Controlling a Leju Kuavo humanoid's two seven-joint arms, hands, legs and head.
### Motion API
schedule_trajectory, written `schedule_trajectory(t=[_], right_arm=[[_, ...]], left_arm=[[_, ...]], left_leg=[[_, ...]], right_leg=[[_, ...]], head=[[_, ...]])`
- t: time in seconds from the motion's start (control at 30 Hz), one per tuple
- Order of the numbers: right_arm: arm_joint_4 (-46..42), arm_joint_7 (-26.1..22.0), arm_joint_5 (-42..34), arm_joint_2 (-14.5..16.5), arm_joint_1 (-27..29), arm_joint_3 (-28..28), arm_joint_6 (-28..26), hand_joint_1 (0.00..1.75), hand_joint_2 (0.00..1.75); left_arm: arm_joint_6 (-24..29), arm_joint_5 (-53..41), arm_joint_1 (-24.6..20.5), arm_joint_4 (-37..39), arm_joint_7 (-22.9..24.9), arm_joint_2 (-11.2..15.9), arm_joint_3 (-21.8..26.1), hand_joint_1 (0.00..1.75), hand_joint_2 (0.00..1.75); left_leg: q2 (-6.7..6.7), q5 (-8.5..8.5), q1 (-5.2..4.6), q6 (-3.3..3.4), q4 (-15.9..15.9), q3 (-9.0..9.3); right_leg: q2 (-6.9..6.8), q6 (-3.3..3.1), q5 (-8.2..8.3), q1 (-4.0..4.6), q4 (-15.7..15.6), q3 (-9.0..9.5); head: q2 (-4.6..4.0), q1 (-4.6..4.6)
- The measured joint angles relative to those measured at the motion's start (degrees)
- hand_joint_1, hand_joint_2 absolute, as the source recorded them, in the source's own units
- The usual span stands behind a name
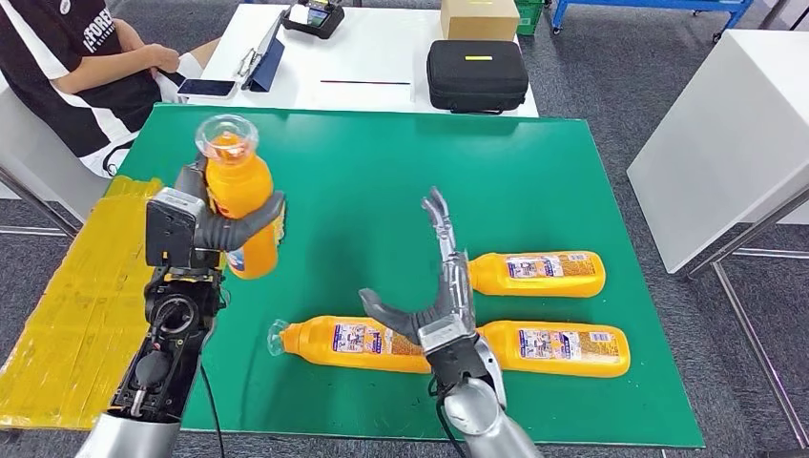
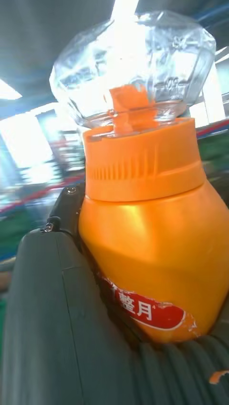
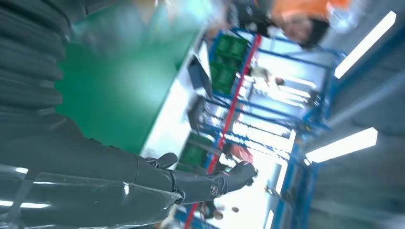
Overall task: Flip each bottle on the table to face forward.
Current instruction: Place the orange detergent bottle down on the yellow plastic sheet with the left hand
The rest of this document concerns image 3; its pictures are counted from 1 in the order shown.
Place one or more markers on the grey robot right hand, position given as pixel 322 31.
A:
pixel 79 158

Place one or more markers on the clear plastic cover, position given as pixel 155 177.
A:
pixel 95 202

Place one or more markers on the green table mat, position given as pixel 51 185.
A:
pixel 120 88

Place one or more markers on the white desk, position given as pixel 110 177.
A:
pixel 171 120

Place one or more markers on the green plastic crate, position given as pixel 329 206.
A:
pixel 194 153
pixel 229 63

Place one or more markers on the black handheld controller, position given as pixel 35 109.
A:
pixel 196 113

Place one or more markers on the tablet in blue folio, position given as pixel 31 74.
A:
pixel 199 75

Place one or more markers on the person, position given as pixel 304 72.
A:
pixel 303 31
pixel 278 80

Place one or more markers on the blue metal rack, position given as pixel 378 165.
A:
pixel 316 107

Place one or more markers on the ceiling light strip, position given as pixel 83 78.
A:
pixel 364 44
pixel 341 145

